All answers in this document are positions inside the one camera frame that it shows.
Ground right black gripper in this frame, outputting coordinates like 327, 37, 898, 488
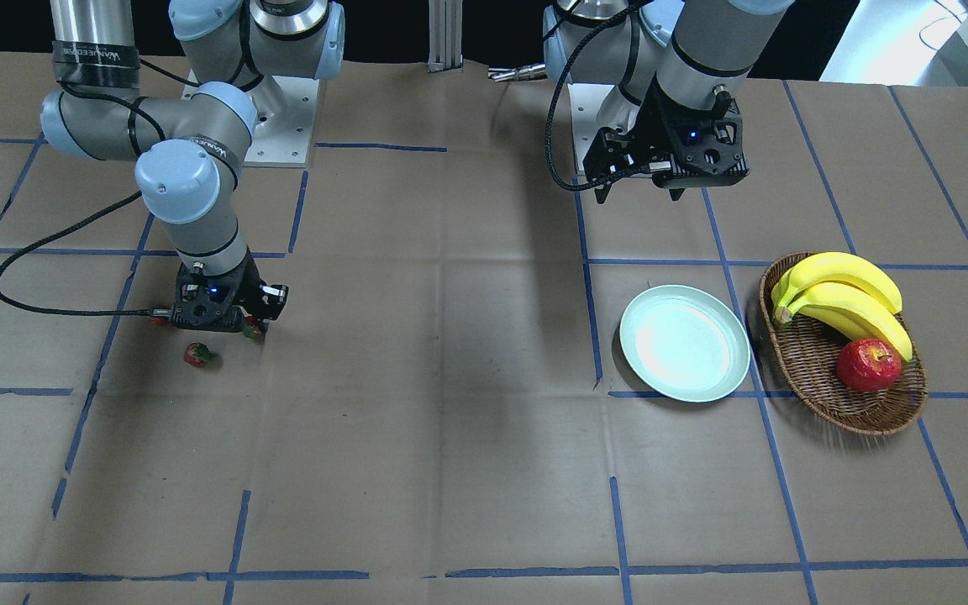
166, 252, 289, 334

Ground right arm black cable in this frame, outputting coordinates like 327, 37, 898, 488
0, 190, 172, 318

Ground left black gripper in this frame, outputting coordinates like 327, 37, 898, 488
581, 83, 748, 204

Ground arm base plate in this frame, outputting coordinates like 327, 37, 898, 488
181, 74, 320, 168
567, 81, 712, 178

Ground light green plate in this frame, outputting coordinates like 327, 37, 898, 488
618, 284, 752, 403

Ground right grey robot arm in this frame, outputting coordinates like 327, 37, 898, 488
39, 1, 345, 337

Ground yellow banana bunch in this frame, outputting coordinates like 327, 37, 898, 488
770, 251, 914, 361

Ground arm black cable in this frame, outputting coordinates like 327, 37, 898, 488
544, 0, 644, 192
0, 190, 172, 318

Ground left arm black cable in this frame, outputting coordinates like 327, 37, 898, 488
544, 0, 644, 192

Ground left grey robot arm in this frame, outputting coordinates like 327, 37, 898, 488
543, 1, 791, 203

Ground red apple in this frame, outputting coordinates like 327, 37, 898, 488
836, 339, 904, 393

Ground strawberry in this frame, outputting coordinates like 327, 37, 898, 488
241, 323, 265, 341
183, 342, 214, 368

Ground brown wicker basket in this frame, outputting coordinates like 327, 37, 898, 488
748, 252, 930, 436

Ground aluminium frame post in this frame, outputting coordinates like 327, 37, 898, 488
427, 0, 464, 73

